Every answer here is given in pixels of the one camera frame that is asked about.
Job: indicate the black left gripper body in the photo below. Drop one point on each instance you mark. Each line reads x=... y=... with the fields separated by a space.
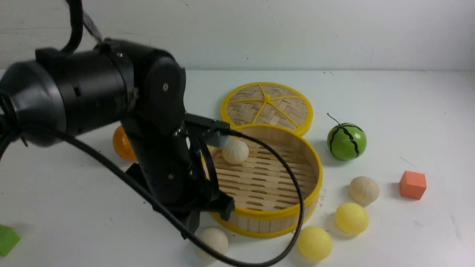
x=177 y=170

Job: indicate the white bun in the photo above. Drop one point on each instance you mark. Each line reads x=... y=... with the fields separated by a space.
x=236 y=152
x=216 y=239
x=364 y=190

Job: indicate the white bun bottom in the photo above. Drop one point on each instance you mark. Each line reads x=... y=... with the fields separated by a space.
x=216 y=239

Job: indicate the yellow bun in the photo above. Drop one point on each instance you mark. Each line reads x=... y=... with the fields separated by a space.
x=351 y=218
x=314 y=243

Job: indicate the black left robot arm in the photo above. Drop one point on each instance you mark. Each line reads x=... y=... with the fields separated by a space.
x=58 y=96

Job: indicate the bamboo steamer tray yellow rim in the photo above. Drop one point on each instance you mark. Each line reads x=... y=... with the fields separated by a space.
x=266 y=201

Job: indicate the woven bamboo steamer lid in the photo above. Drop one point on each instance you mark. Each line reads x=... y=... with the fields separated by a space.
x=267 y=103

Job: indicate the orange toy tangerine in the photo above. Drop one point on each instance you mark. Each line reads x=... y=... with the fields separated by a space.
x=122 y=145

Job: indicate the green toy watermelon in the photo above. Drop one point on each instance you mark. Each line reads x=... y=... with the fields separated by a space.
x=346 y=141

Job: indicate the green foam block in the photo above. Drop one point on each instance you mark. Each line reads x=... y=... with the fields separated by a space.
x=8 y=239

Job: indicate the orange foam cube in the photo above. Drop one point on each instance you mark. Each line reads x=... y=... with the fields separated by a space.
x=412 y=185

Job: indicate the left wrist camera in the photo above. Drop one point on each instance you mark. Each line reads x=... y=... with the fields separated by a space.
x=211 y=131

